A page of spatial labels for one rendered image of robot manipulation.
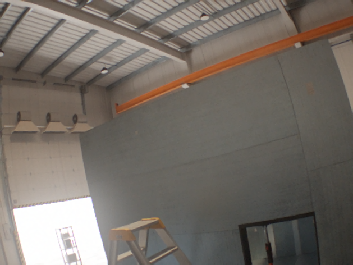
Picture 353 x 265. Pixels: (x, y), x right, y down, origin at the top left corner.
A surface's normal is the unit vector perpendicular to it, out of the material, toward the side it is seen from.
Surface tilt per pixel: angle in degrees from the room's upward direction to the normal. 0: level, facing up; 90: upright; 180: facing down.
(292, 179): 90
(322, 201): 90
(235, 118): 90
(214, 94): 90
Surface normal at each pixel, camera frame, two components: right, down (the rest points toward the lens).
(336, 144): -0.56, 0.00
